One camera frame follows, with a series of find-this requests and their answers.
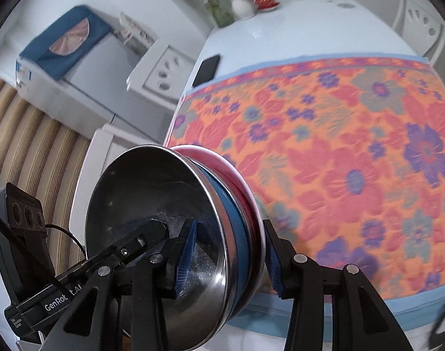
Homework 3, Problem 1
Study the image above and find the white chair far left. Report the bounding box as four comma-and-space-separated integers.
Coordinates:
126, 39, 195, 111

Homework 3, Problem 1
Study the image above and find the white refrigerator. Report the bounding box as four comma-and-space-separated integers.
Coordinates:
0, 5, 165, 144

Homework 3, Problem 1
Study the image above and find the blue steel bowl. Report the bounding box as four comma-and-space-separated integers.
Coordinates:
85, 145, 252, 350

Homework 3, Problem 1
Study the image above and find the white carved shelf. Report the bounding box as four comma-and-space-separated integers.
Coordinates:
117, 12, 157, 56

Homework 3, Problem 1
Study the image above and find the black smartphone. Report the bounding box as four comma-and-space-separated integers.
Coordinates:
192, 54, 221, 87

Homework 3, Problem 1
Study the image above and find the floral orange table cloth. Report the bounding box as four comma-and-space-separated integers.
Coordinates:
165, 55, 445, 331

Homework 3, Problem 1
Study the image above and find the white chair far right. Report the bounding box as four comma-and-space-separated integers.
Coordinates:
392, 0, 445, 65

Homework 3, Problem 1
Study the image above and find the blue fridge cover cloth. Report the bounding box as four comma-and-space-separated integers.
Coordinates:
19, 5, 113, 81

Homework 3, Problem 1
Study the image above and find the white chair near left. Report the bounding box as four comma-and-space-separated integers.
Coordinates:
68, 124, 155, 250

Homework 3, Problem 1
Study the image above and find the white chair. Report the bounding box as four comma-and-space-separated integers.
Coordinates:
68, 124, 155, 250
392, 0, 445, 65
126, 39, 195, 111

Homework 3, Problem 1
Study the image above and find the white ribbed vase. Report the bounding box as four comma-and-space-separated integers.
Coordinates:
231, 0, 255, 20

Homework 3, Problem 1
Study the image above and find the pink steel bowl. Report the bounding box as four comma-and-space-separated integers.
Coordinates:
172, 145, 265, 310

